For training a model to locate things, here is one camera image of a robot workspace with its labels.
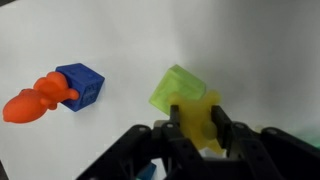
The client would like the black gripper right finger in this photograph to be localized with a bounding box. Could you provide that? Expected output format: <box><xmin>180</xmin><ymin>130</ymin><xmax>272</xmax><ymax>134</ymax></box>
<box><xmin>211</xmin><ymin>105</ymin><xmax>320</xmax><ymax>180</ymax></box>

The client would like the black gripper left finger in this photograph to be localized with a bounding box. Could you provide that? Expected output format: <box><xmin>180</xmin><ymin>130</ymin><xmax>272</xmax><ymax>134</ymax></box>
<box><xmin>76</xmin><ymin>104</ymin><xmax>214</xmax><ymax>180</ymax></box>

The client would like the yellow star-shaped toy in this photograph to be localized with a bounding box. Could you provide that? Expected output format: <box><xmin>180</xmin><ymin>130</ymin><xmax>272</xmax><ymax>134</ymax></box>
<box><xmin>167</xmin><ymin>89</ymin><xmax>228</xmax><ymax>155</ymax></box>

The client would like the blue toy block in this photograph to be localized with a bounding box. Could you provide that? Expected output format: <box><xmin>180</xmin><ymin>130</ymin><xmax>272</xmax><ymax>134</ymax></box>
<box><xmin>135</xmin><ymin>162</ymin><xmax>158</xmax><ymax>180</ymax></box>
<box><xmin>55</xmin><ymin>62</ymin><xmax>106</xmax><ymax>113</ymax></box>

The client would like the lime green block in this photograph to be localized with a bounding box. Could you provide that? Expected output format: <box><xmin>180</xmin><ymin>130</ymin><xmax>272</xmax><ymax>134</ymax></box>
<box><xmin>148</xmin><ymin>64</ymin><xmax>207</xmax><ymax>116</ymax></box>

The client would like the translucent green bowl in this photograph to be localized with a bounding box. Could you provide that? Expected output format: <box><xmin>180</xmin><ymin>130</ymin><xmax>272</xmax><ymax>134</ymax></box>
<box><xmin>296</xmin><ymin>128</ymin><xmax>320</xmax><ymax>149</ymax></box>

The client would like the orange toy figure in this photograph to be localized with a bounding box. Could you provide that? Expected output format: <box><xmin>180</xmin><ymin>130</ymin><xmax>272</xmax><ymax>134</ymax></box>
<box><xmin>2</xmin><ymin>71</ymin><xmax>80</xmax><ymax>124</ymax></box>

